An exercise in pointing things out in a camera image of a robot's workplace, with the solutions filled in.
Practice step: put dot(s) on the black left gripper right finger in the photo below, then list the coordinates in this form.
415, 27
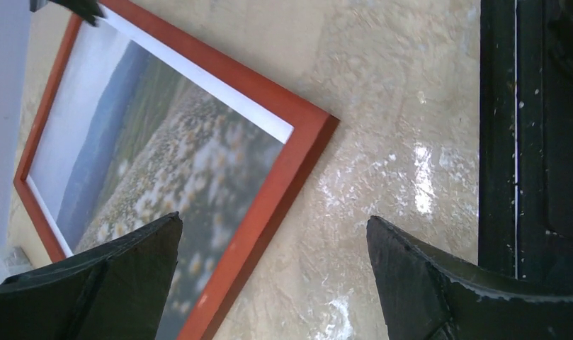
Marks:
428, 293

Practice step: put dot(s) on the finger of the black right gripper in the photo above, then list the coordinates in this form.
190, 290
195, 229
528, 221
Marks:
88, 10

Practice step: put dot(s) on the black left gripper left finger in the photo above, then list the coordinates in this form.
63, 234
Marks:
116, 290

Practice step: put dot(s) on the red wooden photo frame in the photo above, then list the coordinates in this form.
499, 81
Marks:
307, 128

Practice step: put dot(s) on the landscape photo with flowers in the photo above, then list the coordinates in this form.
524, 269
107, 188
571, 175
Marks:
136, 131

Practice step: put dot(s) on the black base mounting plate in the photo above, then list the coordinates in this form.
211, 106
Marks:
525, 221

